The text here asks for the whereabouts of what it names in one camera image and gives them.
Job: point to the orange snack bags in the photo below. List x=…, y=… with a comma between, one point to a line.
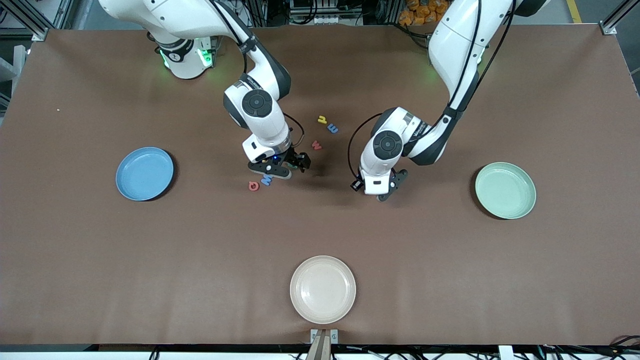
x=417, y=12

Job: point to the green plate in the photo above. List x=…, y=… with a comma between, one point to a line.
x=505, y=191

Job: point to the red foam letter Q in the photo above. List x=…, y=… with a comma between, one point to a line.
x=250, y=186

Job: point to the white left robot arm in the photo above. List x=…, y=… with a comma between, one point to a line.
x=450, y=45

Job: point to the brown table cover sheet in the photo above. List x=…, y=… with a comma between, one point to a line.
x=320, y=235

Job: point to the cream white plate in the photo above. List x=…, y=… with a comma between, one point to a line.
x=323, y=290

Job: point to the blue plate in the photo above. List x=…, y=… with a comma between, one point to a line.
x=145, y=174

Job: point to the aluminium frame profile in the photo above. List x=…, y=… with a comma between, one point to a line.
x=30, y=22
x=612, y=22

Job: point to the red foam letter m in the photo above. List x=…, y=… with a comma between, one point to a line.
x=316, y=145

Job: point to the blue foam letter W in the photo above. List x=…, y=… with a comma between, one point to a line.
x=266, y=181

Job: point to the blue foam letter e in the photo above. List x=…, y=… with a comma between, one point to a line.
x=332, y=128

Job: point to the metal table edge bracket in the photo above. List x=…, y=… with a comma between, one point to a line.
x=324, y=334

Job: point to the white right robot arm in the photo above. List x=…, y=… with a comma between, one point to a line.
x=270, y=125

